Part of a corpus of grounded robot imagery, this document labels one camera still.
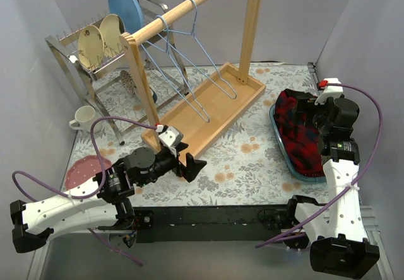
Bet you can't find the cream plate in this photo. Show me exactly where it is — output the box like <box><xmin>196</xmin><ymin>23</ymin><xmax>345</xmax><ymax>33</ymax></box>
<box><xmin>99</xmin><ymin>14</ymin><xmax>124</xmax><ymax>58</ymax></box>
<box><xmin>78</xmin><ymin>25</ymin><xmax>104</xmax><ymax>71</ymax></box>

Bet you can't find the red plaid skirt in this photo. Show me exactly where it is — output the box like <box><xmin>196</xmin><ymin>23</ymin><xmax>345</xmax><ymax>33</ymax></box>
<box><xmin>273</xmin><ymin>89</ymin><xmax>324</xmax><ymax>178</ymax></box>

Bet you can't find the blue plate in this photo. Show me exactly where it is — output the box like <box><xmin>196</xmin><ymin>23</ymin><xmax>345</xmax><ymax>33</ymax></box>
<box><xmin>108</xmin><ymin>0</ymin><xmax>144</xmax><ymax>34</ymax></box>

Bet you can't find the teal plastic tray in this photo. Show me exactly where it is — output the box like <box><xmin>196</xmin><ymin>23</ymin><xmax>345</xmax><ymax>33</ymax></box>
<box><xmin>269</xmin><ymin>104</ymin><xmax>326</xmax><ymax>184</ymax></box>

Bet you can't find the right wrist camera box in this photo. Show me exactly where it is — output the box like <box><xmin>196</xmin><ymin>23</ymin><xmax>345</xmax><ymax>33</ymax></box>
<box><xmin>314</xmin><ymin>78</ymin><xmax>343</xmax><ymax>105</ymax></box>

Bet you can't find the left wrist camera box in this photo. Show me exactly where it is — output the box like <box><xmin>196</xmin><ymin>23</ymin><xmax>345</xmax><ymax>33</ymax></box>
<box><xmin>156</xmin><ymin>124</ymin><xmax>184</xmax><ymax>154</ymax></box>

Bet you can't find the metal dish rack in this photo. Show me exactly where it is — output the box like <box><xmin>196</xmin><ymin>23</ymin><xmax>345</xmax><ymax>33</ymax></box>
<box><xmin>45</xmin><ymin>0</ymin><xmax>184</xmax><ymax>145</ymax></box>

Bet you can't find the wooden clothes rack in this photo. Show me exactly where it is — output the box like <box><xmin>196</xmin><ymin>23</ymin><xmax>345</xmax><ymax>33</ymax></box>
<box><xmin>120</xmin><ymin>0</ymin><xmax>266</xmax><ymax>158</ymax></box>

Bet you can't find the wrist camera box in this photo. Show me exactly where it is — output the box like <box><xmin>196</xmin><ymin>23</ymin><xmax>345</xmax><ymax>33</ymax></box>
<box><xmin>156</xmin><ymin>124</ymin><xmax>184</xmax><ymax>154</ymax></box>
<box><xmin>314</xmin><ymin>78</ymin><xmax>343</xmax><ymax>105</ymax></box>

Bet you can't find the white mug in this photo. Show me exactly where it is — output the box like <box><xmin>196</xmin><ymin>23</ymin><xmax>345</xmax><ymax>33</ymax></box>
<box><xmin>69</xmin><ymin>105</ymin><xmax>100</xmax><ymax>133</ymax></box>

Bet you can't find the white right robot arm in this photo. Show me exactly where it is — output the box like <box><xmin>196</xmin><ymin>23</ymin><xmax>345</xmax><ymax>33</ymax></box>
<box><xmin>260</xmin><ymin>90</ymin><xmax>380</xmax><ymax>279</ymax></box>

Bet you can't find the patterned bowl under rack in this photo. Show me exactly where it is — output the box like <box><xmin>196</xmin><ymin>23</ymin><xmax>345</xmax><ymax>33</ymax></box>
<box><xmin>119</xmin><ymin>70</ymin><xmax>136</xmax><ymax>95</ymax></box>

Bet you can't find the cream plate front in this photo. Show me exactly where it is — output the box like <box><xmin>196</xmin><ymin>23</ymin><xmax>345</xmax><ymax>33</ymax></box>
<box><xmin>78</xmin><ymin>25</ymin><xmax>104</xmax><ymax>71</ymax></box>

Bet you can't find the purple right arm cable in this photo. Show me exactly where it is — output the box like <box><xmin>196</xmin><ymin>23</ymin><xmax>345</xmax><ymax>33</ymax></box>
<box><xmin>254</xmin><ymin>83</ymin><xmax>382</xmax><ymax>249</ymax></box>

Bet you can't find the light blue wire hanger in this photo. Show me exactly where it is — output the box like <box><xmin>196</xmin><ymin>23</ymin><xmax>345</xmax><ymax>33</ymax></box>
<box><xmin>184</xmin><ymin>0</ymin><xmax>237</xmax><ymax>100</ymax></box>

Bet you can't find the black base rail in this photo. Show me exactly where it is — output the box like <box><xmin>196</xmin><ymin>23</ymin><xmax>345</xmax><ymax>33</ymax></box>
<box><xmin>97</xmin><ymin>206</ymin><xmax>316</xmax><ymax>245</ymax></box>

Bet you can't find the cream plate rear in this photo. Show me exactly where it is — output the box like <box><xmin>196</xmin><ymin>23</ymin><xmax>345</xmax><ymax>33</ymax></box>
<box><xmin>99</xmin><ymin>14</ymin><xmax>124</xmax><ymax>58</ymax></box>

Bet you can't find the teal cup under rack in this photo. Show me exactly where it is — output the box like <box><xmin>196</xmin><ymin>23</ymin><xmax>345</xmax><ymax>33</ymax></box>
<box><xmin>150</xmin><ymin>87</ymin><xmax>158</xmax><ymax>103</ymax></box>

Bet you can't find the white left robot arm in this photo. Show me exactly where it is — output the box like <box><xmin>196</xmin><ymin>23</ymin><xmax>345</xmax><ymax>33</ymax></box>
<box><xmin>10</xmin><ymin>147</ymin><xmax>206</xmax><ymax>254</ymax></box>

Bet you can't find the pink dotted plate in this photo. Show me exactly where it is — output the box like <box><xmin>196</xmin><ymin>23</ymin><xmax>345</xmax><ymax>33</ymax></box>
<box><xmin>65</xmin><ymin>155</ymin><xmax>102</xmax><ymax>196</ymax></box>

